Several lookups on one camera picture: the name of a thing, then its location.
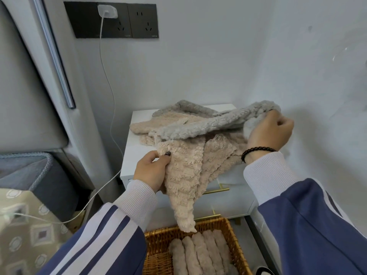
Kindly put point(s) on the person's right shoe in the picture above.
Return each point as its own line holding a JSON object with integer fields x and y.
{"x": 262, "y": 271}

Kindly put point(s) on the silver headboard trim strip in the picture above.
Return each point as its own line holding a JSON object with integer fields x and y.
{"x": 54, "y": 54}

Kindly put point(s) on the patterned beige bedspread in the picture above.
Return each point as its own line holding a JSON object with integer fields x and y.
{"x": 28, "y": 240}

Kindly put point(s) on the pile of beige grey towels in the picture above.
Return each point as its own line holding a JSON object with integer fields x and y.
{"x": 160, "y": 123}

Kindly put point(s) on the white nightstand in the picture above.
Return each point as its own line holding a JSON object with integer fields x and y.
{"x": 137, "y": 157}

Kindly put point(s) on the person's right hand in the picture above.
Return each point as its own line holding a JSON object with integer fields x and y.
{"x": 269, "y": 131}

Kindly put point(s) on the grey padded headboard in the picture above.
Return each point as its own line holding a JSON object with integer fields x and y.
{"x": 28, "y": 97}

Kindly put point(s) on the light wooden board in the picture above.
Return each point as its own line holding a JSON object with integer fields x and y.
{"x": 78, "y": 220}

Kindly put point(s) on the wide black wall socket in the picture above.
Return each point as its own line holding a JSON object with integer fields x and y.
{"x": 83, "y": 21}

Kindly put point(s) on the single grey towel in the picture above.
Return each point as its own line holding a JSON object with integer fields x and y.
{"x": 233, "y": 269}
{"x": 218, "y": 123}

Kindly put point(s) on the person's left hand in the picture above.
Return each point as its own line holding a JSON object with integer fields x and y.
{"x": 149, "y": 171}

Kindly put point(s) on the white charger plug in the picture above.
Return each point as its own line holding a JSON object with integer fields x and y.
{"x": 107, "y": 11}

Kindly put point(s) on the narrow black wall socket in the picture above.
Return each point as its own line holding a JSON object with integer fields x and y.
{"x": 143, "y": 21}

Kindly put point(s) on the person's left forearm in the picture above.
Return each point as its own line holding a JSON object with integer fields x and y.
{"x": 97, "y": 240}

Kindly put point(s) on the person's right forearm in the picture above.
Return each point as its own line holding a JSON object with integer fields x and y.
{"x": 309, "y": 220}

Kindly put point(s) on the orange wicker basket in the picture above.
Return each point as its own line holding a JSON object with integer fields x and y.
{"x": 154, "y": 249}

